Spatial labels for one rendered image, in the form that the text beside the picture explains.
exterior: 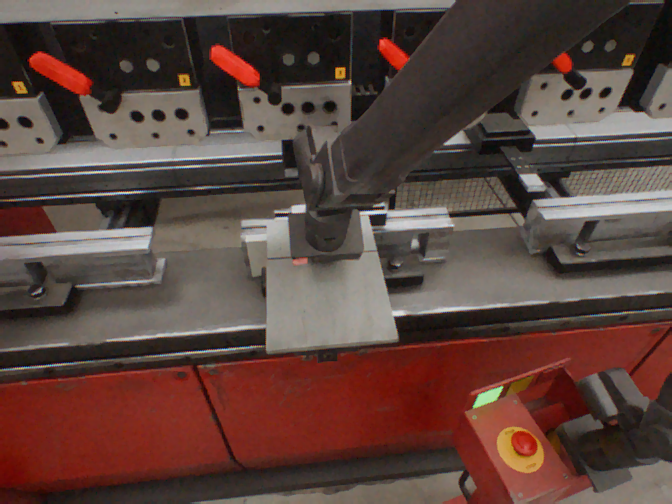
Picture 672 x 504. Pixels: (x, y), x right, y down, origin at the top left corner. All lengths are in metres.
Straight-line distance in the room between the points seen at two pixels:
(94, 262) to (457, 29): 0.74
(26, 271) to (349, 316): 0.59
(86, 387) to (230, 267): 0.35
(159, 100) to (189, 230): 1.76
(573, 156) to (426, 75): 0.92
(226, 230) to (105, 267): 1.47
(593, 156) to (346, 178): 0.90
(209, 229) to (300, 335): 1.78
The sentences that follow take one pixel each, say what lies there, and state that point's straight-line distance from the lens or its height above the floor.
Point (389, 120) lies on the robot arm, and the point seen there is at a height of 1.34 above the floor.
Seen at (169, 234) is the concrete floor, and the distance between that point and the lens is 2.39.
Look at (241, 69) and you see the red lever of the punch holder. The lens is 0.58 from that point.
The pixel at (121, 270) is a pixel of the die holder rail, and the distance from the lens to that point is 0.90.
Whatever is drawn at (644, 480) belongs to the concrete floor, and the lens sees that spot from 1.87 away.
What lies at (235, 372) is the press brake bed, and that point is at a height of 0.74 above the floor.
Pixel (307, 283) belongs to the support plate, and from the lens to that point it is 0.68.
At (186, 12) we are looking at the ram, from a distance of 0.61.
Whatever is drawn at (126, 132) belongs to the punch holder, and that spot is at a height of 1.20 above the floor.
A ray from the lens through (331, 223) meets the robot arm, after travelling 0.51.
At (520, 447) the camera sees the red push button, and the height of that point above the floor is 0.81.
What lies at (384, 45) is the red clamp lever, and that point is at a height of 1.31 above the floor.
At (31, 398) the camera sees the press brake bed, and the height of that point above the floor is 0.71.
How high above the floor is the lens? 1.51
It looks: 45 degrees down
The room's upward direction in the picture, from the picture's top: straight up
